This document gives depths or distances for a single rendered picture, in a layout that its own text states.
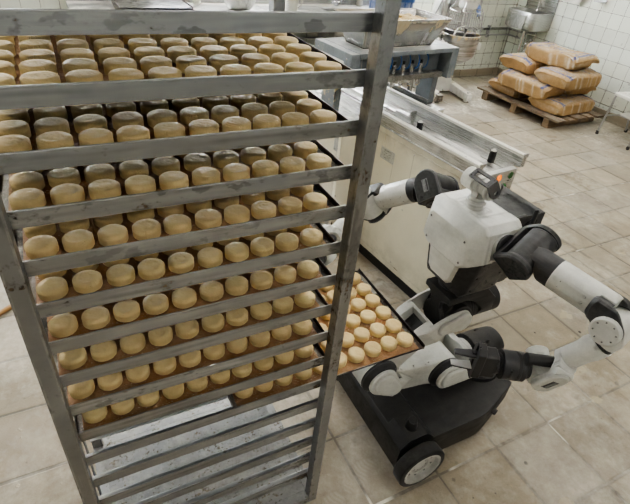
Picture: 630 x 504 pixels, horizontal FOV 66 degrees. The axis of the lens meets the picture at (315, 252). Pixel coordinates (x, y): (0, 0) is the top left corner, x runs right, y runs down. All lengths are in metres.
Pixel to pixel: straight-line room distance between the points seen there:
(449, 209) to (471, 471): 1.07
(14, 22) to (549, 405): 2.35
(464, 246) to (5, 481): 1.76
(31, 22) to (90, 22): 0.07
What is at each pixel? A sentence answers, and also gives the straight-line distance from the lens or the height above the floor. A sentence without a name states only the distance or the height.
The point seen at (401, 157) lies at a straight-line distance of 2.54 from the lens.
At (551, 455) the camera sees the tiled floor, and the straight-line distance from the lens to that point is 2.36.
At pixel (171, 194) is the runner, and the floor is 1.33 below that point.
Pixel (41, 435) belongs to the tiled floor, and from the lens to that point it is 2.25.
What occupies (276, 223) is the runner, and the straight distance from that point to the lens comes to 0.95.
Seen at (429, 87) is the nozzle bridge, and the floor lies 0.93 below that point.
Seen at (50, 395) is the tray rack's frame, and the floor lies 0.97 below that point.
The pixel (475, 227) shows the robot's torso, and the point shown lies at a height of 1.00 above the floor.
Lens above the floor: 1.74
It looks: 35 degrees down
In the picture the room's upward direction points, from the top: 6 degrees clockwise
